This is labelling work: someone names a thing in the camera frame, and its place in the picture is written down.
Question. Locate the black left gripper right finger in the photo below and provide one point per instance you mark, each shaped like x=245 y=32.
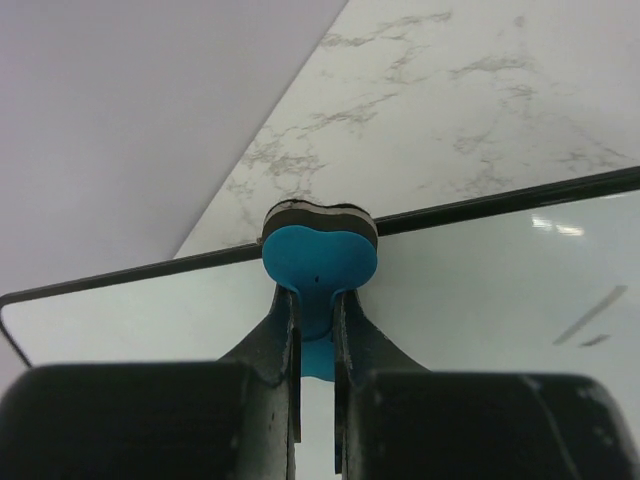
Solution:
x=395 y=419

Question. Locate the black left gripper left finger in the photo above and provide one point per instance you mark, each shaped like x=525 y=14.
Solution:
x=237 y=417

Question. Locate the white whiteboard black frame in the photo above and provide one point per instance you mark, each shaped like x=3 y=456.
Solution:
x=545 y=278

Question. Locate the blue whiteboard eraser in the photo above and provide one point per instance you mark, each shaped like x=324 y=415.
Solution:
x=318 y=252

